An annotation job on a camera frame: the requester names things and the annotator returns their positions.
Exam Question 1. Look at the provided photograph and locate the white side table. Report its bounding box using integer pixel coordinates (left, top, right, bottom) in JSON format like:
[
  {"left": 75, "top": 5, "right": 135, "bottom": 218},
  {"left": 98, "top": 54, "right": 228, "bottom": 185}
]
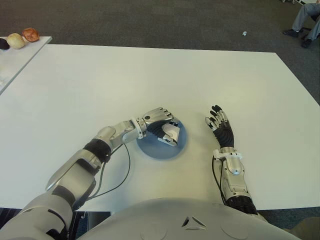
[{"left": 0, "top": 36, "right": 53, "bottom": 96}]

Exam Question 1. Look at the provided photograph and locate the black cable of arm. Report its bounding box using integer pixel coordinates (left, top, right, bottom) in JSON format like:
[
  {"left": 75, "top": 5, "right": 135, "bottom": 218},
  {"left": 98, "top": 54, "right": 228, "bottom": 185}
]
[
  {"left": 211, "top": 157, "right": 228, "bottom": 202},
  {"left": 84, "top": 143, "right": 132, "bottom": 201}
]

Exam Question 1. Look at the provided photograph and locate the blue plate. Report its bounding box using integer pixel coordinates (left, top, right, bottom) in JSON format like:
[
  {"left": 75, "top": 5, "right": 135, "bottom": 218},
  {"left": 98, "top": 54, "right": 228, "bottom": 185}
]
[{"left": 136, "top": 119, "right": 189, "bottom": 161}]

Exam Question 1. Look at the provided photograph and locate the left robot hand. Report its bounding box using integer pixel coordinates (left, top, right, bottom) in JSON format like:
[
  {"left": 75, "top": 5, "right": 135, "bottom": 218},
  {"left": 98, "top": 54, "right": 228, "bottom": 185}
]
[{"left": 141, "top": 106, "right": 180, "bottom": 147}]

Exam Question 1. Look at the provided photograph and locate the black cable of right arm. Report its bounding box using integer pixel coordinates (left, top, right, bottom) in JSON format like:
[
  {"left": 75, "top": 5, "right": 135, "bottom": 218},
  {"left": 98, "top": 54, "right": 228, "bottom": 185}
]
[{"left": 211, "top": 157, "right": 228, "bottom": 202}]

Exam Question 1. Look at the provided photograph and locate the black table leg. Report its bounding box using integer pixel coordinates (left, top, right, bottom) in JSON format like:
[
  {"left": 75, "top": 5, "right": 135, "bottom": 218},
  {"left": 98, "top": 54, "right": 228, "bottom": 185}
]
[{"left": 67, "top": 211, "right": 86, "bottom": 240}]

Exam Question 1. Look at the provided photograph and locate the pale bread roll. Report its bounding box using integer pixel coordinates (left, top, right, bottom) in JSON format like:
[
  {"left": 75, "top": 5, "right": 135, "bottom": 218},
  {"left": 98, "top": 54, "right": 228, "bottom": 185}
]
[{"left": 6, "top": 32, "right": 26, "bottom": 49}]

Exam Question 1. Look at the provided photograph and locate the seated person in grey trousers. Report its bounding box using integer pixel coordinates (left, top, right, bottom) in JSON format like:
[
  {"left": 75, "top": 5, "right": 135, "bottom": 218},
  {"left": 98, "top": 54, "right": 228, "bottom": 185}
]
[{"left": 283, "top": 2, "right": 320, "bottom": 49}]

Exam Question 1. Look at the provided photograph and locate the white charger block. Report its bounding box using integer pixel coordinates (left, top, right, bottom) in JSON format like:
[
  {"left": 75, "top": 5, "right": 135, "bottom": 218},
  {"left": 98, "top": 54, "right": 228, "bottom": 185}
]
[{"left": 161, "top": 124, "right": 181, "bottom": 143}]

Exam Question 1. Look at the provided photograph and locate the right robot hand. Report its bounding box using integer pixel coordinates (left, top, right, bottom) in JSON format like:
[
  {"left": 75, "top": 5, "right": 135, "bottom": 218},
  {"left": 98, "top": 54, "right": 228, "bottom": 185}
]
[{"left": 204, "top": 104, "right": 236, "bottom": 149}]

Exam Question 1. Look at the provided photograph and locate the reddish brown bread roll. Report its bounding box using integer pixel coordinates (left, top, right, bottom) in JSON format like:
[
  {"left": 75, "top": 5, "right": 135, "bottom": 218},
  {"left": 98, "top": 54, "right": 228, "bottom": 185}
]
[{"left": 21, "top": 27, "right": 41, "bottom": 42}]

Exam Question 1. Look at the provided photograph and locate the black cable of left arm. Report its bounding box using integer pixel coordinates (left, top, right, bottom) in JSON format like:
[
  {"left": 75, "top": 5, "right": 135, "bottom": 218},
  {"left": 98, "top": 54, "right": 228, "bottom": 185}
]
[{"left": 84, "top": 143, "right": 132, "bottom": 201}]

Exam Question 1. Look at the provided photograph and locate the khaki trouser leg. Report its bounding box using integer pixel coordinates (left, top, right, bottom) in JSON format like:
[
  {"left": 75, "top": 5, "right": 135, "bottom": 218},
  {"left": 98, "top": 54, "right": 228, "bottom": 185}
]
[{"left": 294, "top": 216, "right": 320, "bottom": 240}]

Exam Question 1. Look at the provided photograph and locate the silver robot torso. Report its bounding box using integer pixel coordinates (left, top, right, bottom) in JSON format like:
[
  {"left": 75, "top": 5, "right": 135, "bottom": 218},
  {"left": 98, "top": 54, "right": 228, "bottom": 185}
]
[{"left": 74, "top": 197, "right": 301, "bottom": 240}]

